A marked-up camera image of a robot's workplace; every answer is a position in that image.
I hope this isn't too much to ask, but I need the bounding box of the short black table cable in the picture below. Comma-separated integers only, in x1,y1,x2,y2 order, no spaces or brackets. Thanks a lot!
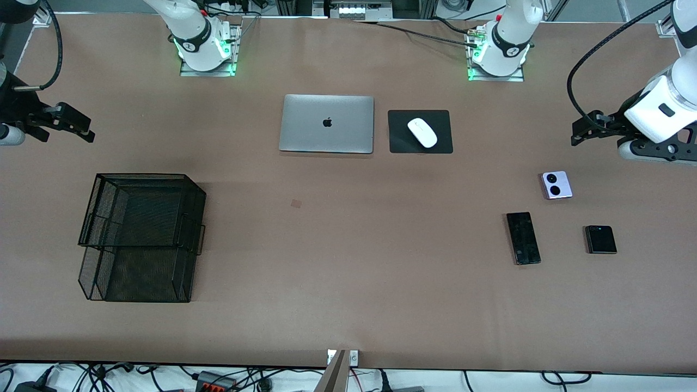
429,15,475,35

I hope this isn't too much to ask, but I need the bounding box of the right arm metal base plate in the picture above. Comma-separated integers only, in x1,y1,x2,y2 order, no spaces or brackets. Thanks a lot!
180,23,241,77

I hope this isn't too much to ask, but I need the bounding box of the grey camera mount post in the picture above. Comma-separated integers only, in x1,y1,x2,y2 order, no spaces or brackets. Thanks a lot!
315,350,350,392

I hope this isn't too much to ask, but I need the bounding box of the long black table cable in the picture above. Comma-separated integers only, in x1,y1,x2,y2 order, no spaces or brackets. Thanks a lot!
353,20,480,48

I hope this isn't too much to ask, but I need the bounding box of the silver closed laptop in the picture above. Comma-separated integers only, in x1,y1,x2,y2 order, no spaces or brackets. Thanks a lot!
279,94,375,155

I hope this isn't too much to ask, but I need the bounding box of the black orange power strip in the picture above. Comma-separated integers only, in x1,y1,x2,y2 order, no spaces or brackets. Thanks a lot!
195,370,238,392

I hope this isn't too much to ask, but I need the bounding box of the black mouse pad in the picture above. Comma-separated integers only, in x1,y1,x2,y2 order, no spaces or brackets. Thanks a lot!
388,109,454,154

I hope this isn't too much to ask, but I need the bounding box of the white computer mouse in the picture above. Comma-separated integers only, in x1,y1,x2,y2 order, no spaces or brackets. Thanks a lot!
407,118,438,149

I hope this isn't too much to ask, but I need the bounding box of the black mesh two-tier tray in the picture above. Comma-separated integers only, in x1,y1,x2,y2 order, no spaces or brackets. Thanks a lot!
78,173,207,303

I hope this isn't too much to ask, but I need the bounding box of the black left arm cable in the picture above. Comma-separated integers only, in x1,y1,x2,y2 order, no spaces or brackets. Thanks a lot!
566,0,676,132

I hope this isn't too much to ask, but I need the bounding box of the white connector box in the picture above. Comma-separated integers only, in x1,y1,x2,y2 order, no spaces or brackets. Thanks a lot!
313,0,394,20

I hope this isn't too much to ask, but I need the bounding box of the long black smartphone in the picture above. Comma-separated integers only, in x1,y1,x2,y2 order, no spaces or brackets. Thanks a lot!
506,212,542,266

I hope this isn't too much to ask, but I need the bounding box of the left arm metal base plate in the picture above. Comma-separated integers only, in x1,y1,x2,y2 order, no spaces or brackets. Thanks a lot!
467,26,525,83

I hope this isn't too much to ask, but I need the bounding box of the purple flip phone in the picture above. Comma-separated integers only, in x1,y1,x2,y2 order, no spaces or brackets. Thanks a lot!
541,171,573,200

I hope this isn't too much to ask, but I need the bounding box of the black flip phone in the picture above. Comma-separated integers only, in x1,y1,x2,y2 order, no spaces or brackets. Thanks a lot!
585,225,618,255

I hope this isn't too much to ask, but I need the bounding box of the black looped floor cable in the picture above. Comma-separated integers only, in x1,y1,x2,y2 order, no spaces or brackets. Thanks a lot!
541,371,592,385

